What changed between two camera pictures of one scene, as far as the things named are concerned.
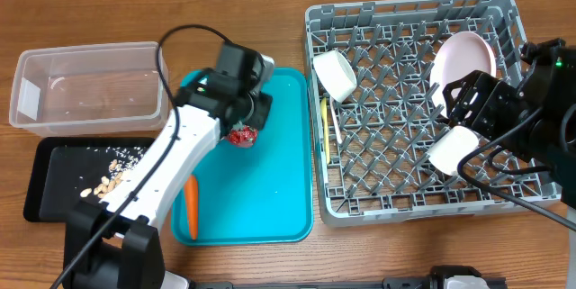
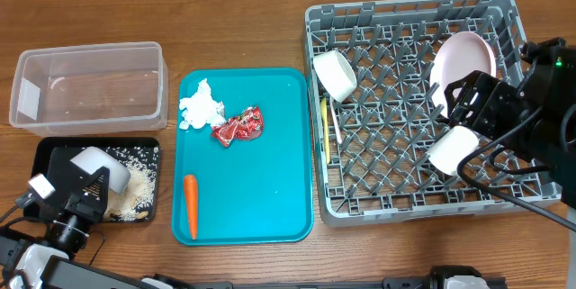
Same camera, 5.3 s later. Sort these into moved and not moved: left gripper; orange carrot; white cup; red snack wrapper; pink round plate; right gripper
Moved: left gripper; red snack wrapper
Not moved: orange carrot; white cup; pink round plate; right gripper
